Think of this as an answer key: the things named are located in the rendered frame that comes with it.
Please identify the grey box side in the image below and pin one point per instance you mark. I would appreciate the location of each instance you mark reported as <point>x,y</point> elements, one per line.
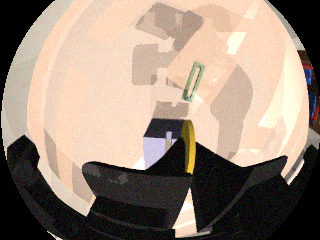
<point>166,125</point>

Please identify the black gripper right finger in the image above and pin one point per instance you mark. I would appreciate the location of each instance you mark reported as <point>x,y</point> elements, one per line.
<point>218,183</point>

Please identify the gold coin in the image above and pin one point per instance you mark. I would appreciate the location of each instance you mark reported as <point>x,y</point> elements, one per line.
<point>189,137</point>

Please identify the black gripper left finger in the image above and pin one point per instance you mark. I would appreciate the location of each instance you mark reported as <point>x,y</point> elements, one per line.
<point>164,185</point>

